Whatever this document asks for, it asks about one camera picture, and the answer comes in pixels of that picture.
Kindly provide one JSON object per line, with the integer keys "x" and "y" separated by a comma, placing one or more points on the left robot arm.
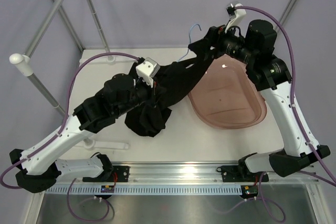
{"x": 40, "y": 167}

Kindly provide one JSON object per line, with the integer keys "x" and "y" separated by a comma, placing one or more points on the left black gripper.
{"x": 155, "y": 98}

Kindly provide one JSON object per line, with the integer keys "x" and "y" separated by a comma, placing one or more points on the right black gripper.
{"x": 216, "y": 38}

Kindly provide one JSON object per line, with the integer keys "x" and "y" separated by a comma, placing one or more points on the pink plastic basin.
{"x": 225, "y": 98}

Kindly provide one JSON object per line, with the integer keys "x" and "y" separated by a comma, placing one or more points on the grey clothes rack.
{"x": 26, "y": 116}

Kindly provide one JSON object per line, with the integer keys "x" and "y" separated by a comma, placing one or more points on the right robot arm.
{"x": 272, "y": 79}

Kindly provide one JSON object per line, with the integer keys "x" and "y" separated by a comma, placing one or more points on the aluminium mounting rail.
{"x": 173, "y": 172}

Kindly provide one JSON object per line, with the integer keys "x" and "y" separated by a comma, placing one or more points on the light blue wire hanger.
{"x": 189, "y": 39}

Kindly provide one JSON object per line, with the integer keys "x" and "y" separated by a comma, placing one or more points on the white slotted cable duct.
{"x": 86, "y": 189}

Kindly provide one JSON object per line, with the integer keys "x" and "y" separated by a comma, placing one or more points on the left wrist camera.
{"x": 147, "y": 70}

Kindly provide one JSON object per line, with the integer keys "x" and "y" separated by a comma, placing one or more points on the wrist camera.
{"x": 235, "y": 15}
{"x": 147, "y": 70}

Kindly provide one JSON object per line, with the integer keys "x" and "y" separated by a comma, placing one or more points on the black shirt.
{"x": 182, "y": 77}

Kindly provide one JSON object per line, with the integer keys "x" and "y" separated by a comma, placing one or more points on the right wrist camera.
{"x": 235, "y": 15}

